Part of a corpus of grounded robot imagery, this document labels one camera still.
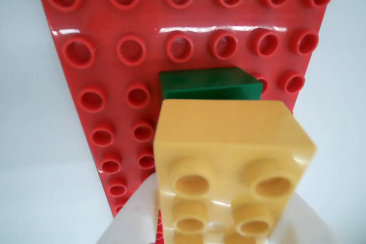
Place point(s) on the yellow lego brick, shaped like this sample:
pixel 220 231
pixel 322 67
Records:
pixel 228 129

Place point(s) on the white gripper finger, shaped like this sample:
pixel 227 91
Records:
pixel 137 221
pixel 303 227

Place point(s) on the green lego brick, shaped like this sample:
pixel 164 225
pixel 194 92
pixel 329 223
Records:
pixel 206 84

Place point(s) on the red lego baseplate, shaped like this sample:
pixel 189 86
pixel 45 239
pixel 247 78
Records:
pixel 110 76

